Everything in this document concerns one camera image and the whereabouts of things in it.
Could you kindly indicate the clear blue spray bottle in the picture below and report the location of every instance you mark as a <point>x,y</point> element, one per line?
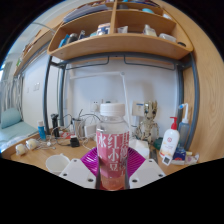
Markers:
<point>184,130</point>

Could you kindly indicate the white tissue pack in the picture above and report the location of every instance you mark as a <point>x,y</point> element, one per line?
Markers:
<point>140,148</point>

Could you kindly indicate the blue white-capped bottle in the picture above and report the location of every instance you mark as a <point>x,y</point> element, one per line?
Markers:
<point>41,131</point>

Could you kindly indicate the thin white desk lamp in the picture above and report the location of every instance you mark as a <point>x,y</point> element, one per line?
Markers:
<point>93,74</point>

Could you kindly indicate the teal bed mattress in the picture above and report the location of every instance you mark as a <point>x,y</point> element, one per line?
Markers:
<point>15,131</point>

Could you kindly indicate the small round white object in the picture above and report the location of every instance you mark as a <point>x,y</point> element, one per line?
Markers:
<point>21,149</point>
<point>32,144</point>

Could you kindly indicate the wooden shelf unit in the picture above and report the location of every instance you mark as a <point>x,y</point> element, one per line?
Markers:
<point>120,46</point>

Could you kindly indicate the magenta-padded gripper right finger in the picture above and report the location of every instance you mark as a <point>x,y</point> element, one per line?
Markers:
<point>146,172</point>

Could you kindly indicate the metal cup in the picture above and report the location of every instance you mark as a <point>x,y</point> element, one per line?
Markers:
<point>79,127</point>

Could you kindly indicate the black electric shaver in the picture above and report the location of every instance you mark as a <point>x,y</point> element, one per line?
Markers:
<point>55,125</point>

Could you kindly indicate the teal pillow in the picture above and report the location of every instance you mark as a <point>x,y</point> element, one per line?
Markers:
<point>10,117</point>

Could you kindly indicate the white red-pump dispenser bottle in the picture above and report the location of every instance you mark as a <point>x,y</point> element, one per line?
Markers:
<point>169,143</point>

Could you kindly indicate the wooden tree-creature figurine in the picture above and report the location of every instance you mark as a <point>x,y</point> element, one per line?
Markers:
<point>148,126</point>

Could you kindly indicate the grey metal desk frame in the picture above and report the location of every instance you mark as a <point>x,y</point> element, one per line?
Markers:
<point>46,96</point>

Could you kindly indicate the clear pink-labelled drink bottle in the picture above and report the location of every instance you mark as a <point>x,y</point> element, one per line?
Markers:
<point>112,150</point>

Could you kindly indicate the white paper cup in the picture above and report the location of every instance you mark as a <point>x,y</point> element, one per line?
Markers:
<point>56,164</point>

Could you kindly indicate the dark blue box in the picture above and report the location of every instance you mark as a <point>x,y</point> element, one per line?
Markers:
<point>179,154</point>

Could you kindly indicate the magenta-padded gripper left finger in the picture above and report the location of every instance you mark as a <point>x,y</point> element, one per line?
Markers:
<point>77,172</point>

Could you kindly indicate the small black block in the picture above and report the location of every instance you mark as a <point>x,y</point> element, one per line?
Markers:
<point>74,141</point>

